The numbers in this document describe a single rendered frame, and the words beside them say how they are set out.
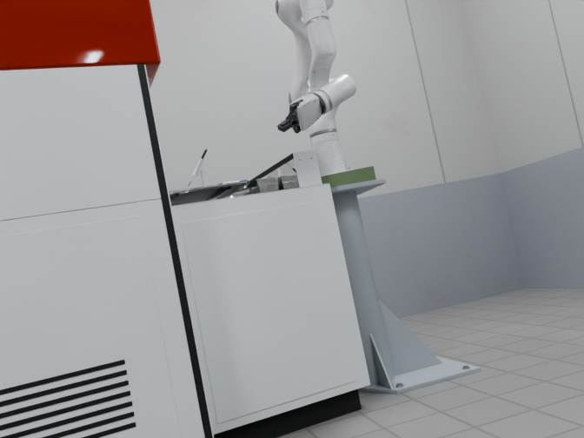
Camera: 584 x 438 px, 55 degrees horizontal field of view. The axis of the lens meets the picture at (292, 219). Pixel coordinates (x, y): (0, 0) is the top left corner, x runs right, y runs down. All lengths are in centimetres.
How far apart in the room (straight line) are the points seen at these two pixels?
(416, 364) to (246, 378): 86
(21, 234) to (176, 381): 57
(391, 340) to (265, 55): 244
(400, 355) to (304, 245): 73
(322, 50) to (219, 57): 213
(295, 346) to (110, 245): 73
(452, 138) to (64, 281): 343
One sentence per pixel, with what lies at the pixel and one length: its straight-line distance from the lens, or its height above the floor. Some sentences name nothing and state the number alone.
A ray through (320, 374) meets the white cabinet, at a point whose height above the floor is 17.
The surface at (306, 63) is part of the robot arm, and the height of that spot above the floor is 134.
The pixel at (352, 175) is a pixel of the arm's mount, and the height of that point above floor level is 86.
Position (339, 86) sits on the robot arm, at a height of 113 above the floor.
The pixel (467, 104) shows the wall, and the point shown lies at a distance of 463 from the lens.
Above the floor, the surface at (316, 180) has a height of 84.
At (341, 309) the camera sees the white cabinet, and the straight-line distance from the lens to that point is 203.
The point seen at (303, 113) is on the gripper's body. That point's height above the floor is 105.
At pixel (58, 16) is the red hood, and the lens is 179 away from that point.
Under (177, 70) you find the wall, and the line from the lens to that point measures 405.
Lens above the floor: 58
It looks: 4 degrees up
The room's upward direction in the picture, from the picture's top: 11 degrees counter-clockwise
